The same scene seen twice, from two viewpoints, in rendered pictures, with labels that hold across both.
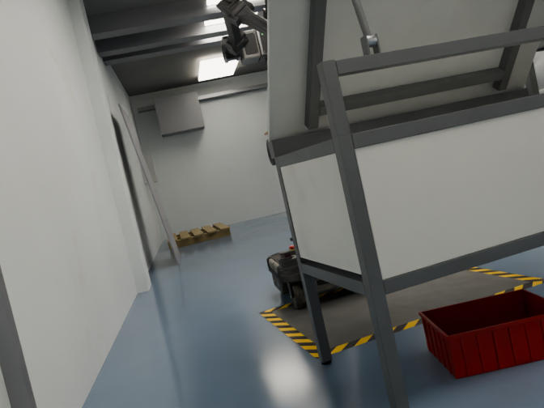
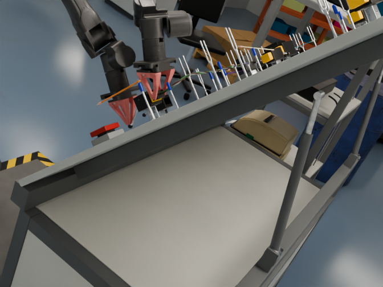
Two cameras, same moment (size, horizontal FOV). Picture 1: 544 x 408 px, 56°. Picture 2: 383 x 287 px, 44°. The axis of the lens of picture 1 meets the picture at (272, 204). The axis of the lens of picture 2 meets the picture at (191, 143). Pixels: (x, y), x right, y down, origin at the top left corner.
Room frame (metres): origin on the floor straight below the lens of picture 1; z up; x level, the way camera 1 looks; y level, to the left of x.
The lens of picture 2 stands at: (1.10, 0.52, 1.64)
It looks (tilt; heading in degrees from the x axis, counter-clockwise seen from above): 26 degrees down; 306
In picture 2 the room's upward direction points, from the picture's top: 24 degrees clockwise
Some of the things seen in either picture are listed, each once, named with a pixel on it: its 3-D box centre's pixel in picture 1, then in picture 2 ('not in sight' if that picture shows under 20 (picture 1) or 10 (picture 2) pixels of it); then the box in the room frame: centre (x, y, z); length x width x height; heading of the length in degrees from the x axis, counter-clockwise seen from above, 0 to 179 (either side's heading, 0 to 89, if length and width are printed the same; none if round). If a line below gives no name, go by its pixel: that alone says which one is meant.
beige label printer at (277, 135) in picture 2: not in sight; (261, 134); (2.18, -1.44, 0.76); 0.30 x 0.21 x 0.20; 19
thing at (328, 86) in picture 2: not in sight; (295, 74); (2.19, -1.49, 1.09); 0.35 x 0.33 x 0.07; 106
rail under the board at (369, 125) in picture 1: (407, 121); (150, 143); (2.10, -0.61, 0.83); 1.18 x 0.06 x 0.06; 106
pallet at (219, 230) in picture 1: (197, 235); not in sight; (8.10, 1.26, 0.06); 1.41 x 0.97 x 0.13; 9
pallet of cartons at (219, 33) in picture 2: not in sight; (242, 55); (4.42, -4.17, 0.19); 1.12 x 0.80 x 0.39; 99
